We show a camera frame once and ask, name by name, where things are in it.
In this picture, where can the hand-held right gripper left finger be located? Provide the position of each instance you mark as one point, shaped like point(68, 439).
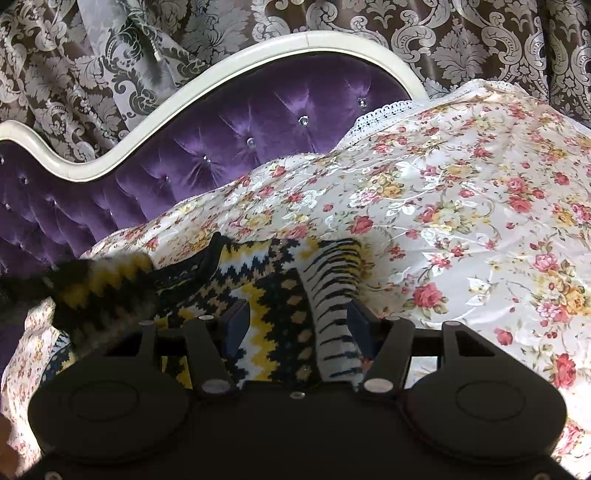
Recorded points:
point(236, 321)

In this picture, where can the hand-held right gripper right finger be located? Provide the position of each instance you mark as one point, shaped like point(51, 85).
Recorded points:
point(359, 324)

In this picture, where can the yellow black white knit sweater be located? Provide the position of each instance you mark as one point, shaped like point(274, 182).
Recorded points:
point(277, 295)

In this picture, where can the floral satin blanket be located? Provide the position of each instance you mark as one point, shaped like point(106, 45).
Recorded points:
point(461, 207)

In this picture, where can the light grey damask curtain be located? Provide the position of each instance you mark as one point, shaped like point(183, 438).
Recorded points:
point(117, 69)

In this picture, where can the brown damask curtain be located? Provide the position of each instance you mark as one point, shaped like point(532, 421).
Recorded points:
point(485, 41)

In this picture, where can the purple tufted sofa white frame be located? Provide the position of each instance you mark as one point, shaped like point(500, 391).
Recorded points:
point(231, 129)

